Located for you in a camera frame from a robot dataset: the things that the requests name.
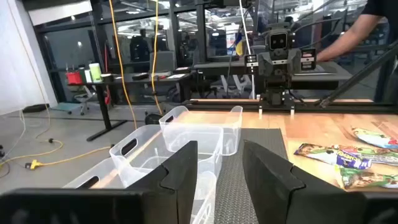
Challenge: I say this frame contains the grey desk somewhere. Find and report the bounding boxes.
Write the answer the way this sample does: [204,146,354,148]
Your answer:
[192,60,354,91]

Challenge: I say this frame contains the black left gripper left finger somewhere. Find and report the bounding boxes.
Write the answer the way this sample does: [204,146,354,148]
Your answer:
[127,140,198,224]

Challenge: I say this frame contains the green granola bar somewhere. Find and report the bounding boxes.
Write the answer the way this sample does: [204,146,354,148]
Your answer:
[357,146,398,166]
[335,166,398,190]

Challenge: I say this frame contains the pale green cylinder container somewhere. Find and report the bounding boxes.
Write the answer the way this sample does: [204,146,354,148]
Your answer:
[88,63,103,83]

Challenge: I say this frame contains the black aluminium rig frame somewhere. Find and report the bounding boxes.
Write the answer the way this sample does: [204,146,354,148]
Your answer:
[186,40,398,114]

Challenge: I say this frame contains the red pole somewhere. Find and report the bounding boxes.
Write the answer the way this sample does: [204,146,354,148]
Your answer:
[103,43,112,106]

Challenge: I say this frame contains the dark grey woven mat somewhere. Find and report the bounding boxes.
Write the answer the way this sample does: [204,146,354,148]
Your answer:
[213,128,289,224]

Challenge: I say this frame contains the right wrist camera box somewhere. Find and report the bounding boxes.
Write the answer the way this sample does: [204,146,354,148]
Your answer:
[266,27,292,52]

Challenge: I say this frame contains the white hanging cable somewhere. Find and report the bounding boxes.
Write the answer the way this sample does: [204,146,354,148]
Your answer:
[238,0,256,99]

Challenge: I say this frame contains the person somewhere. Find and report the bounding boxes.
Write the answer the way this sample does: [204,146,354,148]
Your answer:
[316,0,398,63]

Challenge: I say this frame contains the clear plastic bin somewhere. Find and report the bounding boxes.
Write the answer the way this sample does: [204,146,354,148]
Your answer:
[62,157,218,224]
[109,124,224,187]
[159,105,243,156]

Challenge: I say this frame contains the grey chair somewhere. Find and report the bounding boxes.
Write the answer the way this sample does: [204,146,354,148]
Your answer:
[149,50,177,75]

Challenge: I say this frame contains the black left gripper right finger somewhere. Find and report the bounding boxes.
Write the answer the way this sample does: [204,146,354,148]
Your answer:
[242,139,368,224]

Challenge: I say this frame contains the black floor box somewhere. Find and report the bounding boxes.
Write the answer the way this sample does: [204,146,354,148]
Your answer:
[22,103,50,114]

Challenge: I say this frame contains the red container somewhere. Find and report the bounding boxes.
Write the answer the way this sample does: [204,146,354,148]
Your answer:
[65,70,84,86]

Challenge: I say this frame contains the yellow hanging cable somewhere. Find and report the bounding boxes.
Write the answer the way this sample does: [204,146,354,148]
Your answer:
[150,0,164,116]
[108,0,138,130]

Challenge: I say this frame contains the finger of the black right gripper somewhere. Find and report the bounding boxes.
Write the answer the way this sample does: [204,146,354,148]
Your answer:
[244,54,259,75]
[300,48,317,72]

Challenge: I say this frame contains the blue granola bar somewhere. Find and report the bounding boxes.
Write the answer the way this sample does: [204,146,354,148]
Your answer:
[351,126,398,150]

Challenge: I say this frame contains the yellow extension cord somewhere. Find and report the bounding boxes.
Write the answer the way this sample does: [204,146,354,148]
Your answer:
[0,138,112,171]

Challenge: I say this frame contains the black desk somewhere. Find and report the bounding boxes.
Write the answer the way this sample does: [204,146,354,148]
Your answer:
[67,72,193,142]

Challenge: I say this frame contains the white office chair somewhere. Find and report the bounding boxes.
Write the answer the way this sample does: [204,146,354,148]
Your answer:
[72,85,96,116]

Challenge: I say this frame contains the colourful snack packets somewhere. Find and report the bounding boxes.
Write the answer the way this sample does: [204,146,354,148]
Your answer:
[294,142,373,170]

